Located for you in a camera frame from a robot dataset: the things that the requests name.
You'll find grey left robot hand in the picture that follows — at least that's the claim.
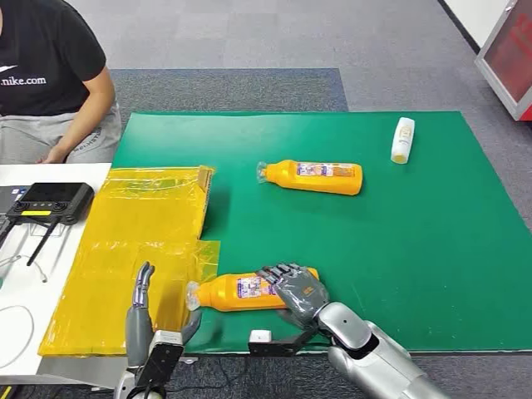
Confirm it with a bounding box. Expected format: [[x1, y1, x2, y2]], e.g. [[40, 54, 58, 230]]
[[125, 261, 203, 370]]

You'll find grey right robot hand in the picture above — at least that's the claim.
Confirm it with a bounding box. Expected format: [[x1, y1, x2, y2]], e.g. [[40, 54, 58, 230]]
[[255, 263, 331, 331]]

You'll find person's left hand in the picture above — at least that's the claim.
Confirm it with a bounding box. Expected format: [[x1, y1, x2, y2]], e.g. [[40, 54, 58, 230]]
[[36, 145, 67, 165]]

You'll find orange bottle with label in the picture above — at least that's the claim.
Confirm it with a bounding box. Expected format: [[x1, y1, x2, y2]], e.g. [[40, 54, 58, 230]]
[[185, 267, 320, 314], [256, 160, 364, 197]]

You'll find small white bottle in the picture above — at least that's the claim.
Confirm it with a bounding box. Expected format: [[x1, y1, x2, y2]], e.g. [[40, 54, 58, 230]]
[[390, 116, 416, 165]]

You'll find black remote controller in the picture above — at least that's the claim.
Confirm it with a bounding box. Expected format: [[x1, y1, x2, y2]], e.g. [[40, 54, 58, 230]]
[[5, 182, 95, 226]]

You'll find dark laptop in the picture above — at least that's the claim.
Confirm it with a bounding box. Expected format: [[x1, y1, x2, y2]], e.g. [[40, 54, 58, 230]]
[[0, 185, 30, 216]]

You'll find long black antenna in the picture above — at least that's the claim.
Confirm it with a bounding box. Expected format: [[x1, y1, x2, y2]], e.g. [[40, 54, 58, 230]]
[[26, 218, 60, 268]]

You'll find short black antenna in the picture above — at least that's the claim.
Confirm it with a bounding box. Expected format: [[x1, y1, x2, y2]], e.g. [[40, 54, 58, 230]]
[[0, 216, 17, 249]]

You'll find yellow plastic bag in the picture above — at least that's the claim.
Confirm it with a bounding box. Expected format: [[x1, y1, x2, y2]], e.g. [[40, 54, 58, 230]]
[[38, 165, 221, 358]]

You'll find green table mat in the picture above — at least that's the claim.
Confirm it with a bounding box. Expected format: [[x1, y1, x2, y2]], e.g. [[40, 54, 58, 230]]
[[111, 111, 532, 354]]

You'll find person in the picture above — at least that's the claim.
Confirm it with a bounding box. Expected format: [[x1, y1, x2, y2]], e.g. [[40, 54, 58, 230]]
[[0, 0, 122, 165]]

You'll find dark grey carpet mat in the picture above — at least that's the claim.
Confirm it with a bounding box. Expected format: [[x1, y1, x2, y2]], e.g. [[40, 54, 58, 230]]
[[109, 68, 349, 115]]

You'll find white and red cabinet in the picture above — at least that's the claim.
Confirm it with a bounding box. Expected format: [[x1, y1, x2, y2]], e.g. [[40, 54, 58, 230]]
[[475, 0, 532, 122]]

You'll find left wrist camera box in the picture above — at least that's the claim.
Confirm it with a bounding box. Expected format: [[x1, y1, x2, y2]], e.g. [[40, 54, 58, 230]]
[[134, 330, 185, 390]]

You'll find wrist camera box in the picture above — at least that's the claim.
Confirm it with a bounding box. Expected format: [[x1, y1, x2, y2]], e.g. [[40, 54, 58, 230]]
[[134, 330, 185, 390], [248, 328, 321, 358]]

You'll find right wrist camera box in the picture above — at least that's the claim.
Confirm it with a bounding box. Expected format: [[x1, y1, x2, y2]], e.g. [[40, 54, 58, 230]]
[[248, 328, 321, 358]]

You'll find thin white cable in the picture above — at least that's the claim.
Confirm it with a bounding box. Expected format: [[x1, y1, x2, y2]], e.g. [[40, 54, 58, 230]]
[[0, 254, 48, 284]]

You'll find looped white cable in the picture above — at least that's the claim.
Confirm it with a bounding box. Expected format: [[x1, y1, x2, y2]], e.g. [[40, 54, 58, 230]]
[[0, 304, 35, 370]]

